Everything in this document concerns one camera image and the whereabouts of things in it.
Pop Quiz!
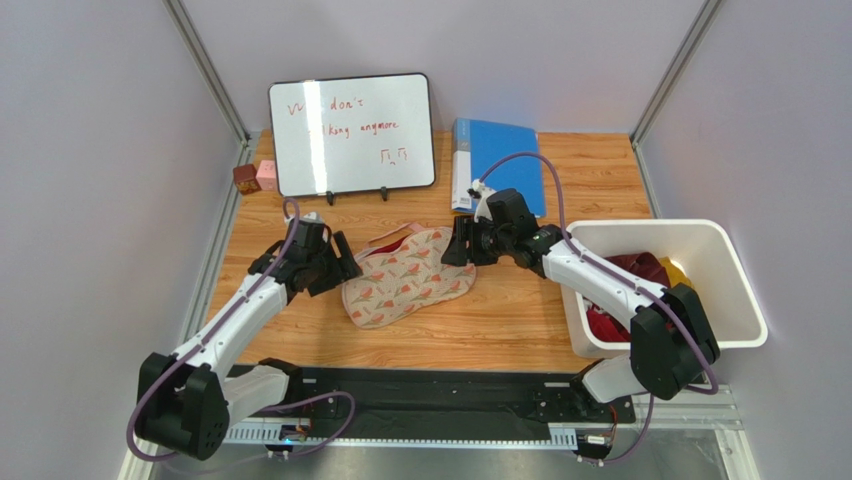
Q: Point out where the pink cube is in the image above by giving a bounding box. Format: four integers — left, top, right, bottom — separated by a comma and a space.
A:
255, 159, 278, 191

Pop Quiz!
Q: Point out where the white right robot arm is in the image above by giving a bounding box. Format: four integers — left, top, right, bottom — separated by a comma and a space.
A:
441, 188, 720, 403

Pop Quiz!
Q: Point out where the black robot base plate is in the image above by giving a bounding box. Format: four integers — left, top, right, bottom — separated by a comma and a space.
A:
279, 367, 637, 442

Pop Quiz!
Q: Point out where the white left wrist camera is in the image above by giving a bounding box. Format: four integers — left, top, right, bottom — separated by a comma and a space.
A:
300, 212, 325, 226

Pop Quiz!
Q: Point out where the brown cube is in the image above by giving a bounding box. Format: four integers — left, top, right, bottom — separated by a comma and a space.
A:
232, 163, 262, 196

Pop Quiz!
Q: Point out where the blue file folder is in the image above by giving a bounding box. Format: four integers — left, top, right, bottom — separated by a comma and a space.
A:
450, 118, 547, 218

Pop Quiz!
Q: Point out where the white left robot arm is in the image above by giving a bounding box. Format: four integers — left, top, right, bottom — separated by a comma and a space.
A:
126, 213, 362, 462

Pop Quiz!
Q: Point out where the floral mesh laundry bag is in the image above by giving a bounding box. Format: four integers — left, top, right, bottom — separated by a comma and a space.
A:
342, 222, 477, 329

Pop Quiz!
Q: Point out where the yellow garment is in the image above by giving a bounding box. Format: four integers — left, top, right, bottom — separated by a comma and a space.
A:
658, 257, 694, 288

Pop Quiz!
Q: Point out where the white dry-erase board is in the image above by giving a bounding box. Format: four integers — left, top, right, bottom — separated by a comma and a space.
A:
267, 73, 436, 199

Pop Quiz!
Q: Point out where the dark red clothes pile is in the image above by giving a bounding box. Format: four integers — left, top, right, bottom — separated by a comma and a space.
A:
583, 252, 671, 343

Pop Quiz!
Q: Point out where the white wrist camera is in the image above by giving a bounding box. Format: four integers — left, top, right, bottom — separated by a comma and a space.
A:
468, 179, 495, 222
300, 212, 325, 226

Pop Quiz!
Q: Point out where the white plastic bin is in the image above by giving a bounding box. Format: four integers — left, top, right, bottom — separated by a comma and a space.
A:
568, 219, 768, 350

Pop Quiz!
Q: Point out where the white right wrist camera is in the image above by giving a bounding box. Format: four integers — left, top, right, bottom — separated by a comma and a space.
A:
468, 179, 495, 222

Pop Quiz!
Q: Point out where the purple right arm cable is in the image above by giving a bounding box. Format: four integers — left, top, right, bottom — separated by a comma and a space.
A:
473, 151, 720, 465

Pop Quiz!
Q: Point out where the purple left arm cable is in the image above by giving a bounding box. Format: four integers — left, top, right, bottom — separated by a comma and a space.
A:
125, 196, 357, 464

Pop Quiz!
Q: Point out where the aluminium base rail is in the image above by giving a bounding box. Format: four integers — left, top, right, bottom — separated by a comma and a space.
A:
123, 369, 757, 479

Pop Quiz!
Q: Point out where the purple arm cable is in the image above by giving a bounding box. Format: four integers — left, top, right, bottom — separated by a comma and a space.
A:
473, 151, 720, 465
125, 196, 357, 464

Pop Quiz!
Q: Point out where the red bra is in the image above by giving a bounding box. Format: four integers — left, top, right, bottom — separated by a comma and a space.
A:
372, 237, 408, 255

